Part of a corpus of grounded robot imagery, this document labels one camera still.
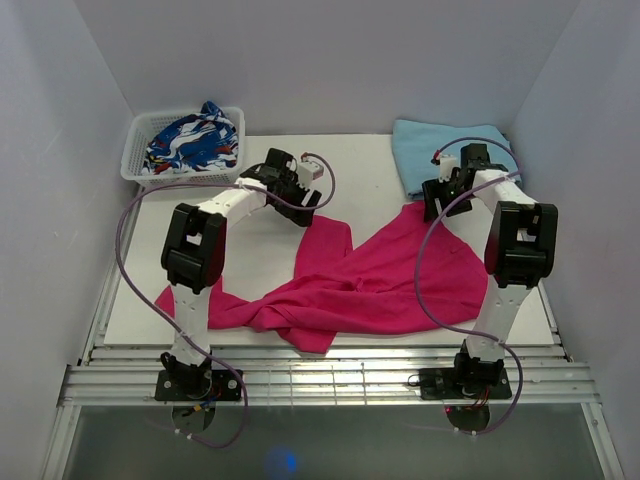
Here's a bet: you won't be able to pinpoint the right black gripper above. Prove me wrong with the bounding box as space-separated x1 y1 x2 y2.
421 175 474 223

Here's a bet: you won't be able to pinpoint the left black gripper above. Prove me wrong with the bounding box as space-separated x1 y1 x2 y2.
271 175 322 229

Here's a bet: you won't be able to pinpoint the magenta trousers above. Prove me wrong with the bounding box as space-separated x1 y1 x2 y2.
154 202 489 355

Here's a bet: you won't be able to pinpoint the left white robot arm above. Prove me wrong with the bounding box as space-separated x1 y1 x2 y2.
158 148 329 401

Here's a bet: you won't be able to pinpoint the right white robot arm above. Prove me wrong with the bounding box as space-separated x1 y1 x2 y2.
418 137 559 401

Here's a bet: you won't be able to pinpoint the folded light blue trousers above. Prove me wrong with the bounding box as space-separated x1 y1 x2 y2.
391 119 511 201

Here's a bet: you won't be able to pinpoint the blue white patterned garment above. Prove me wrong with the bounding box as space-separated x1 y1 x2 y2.
141 101 239 176

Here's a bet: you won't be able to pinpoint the white plastic basket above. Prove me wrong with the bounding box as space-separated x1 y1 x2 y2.
120 106 245 187

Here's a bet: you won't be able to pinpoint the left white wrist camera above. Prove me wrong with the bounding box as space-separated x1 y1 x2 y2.
296 155 324 190

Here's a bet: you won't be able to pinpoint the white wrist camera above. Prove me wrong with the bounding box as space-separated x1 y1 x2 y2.
296 155 324 190
431 152 459 183

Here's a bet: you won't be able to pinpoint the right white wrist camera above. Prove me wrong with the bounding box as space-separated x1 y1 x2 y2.
431 152 459 183

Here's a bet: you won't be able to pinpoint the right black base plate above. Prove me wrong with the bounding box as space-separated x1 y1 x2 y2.
418 367 512 400

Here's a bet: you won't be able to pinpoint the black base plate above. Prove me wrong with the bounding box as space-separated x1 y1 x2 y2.
418 367 512 400
153 370 242 402

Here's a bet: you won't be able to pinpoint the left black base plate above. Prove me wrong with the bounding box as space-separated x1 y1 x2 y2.
153 370 242 402

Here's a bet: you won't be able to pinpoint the aluminium rail frame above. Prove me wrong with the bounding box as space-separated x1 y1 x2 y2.
42 189 626 480

